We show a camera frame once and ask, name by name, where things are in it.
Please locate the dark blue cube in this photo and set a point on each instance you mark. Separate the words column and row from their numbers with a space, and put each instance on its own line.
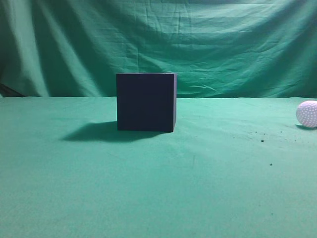
column 146, row 101

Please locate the white dimpled golf ball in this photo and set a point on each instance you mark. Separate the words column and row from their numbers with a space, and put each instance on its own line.
column 306, row 113

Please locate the green cloth backdrop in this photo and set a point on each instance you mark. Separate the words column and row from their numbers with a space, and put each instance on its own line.
column 238, row 164

